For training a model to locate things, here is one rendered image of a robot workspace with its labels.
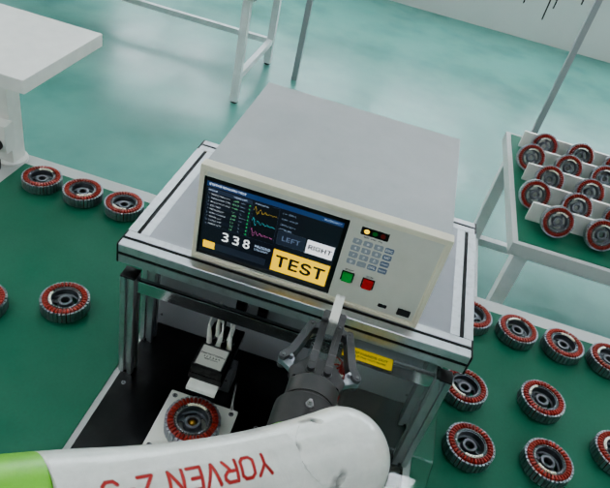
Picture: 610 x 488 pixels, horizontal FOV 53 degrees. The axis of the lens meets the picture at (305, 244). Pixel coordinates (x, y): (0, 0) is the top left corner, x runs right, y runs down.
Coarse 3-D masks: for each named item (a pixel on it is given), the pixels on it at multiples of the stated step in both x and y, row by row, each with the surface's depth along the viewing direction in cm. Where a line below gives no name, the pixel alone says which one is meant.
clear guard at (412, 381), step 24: (336, 360) 107; (408, 360) 111; (360, 384) 104; (384, 384) 105; (408, 384) 106; (432, 384) 107; (360, 408) 100; (384, 408) 101; (408, 408) 102; (432, 408) 103; (384, 432) 97; (408, 432) 98; (432, 432) 99; (408, 456) 95; (432, 456) 96; (408, 480) 95
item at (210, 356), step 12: (240, 336) 129; (204, 348) 122; (216, 348) 123; (204, 360) 120; (216, 360) 120; (228, 360) 121; (192, 372) 120; (204, 372) 119; (216, 372) 118; (192, 384) 119; (204, 384) 120; (216, 384) 120
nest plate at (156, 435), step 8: (176, 392) 129; (168, 400) 127; (224, 408) 128; (160, 416) 124; (184, 416) 125; (224, 416) 127; (232, 416) 127; (160, 424) 122; (224, 424) 125; (232, 424) 126; (152, 432) 121; (160, 432) 121; (224, 432) 124; (144, 440) 119; (152, 440) 119; (160, 440) 120
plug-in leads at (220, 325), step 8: (216, 320) 129; (224, 320) 122; (208, 328) 123; (216, 328) 126; (224, 328) 129; (232, 328) 125; (208, 336) 124; (216, 336) 127; (232, 336) 126; (216, 344) 125
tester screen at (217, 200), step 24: (216, 192) 103; (240, 192) 102; (216, 216) 107; (240, 216) 105; (264, 216) 104; (288, 216) 103; (312, 216) 102; (216, 240) 110; (264, 240) 107; (312, 240) 105; (336, 240) 103; (264, 264) 110
